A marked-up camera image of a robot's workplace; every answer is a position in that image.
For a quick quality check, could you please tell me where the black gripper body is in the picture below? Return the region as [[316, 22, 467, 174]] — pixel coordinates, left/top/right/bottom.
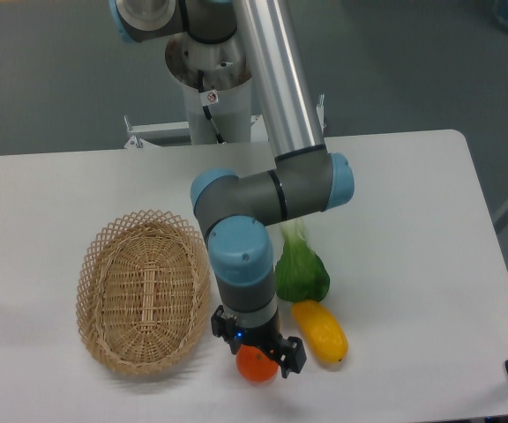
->
[[228, 315, 281, 356]]

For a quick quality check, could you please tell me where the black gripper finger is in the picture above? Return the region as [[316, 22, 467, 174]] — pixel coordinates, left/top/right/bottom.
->
[[211, 305, 241, 355], [267, 336, 307, 379]]

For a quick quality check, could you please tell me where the orange fruit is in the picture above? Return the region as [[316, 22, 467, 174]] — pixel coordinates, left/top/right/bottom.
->
[[235, 345, 278, 382]]

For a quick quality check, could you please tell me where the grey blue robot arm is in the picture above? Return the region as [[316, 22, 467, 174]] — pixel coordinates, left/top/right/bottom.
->
[[109, 1, 355, 375]]

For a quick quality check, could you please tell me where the yellow mango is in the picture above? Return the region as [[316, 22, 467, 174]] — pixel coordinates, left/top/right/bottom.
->
[[291, 300, 349, 364]]

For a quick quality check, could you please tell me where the green leafy vegetable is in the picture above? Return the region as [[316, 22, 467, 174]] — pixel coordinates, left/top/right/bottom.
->
[[275, 218, 330, 303]]

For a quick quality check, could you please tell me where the woven wicker basket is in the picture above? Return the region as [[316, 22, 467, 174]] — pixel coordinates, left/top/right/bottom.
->
[[76, 210, 211, 376]]

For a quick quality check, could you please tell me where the white metal base frame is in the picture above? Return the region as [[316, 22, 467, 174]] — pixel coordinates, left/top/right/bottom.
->
[[123, 93, 328, 149]]

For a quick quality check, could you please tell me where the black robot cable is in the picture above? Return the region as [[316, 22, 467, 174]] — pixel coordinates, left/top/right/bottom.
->
[[197, 69, 226, 145]]

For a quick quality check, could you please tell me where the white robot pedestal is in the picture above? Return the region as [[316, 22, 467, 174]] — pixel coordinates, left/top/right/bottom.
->
[[165, 33, 252, 145]]

